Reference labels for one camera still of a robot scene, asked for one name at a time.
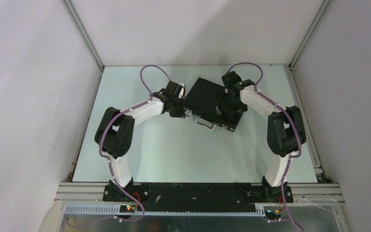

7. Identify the aluminium frame rail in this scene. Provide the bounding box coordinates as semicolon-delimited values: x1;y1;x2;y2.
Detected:
55;183;344;217

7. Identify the black poker set case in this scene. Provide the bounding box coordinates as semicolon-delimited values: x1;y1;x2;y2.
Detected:
185;77;247;132

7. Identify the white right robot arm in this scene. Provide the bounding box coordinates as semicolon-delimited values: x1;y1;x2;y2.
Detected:
215;71;306;202

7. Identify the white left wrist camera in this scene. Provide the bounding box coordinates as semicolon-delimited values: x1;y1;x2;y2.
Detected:
178;83;186;99

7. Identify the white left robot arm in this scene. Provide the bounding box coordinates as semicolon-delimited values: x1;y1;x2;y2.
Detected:
94;81;186;201

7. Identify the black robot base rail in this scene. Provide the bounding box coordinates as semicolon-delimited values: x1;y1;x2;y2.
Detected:
102;181;293;213

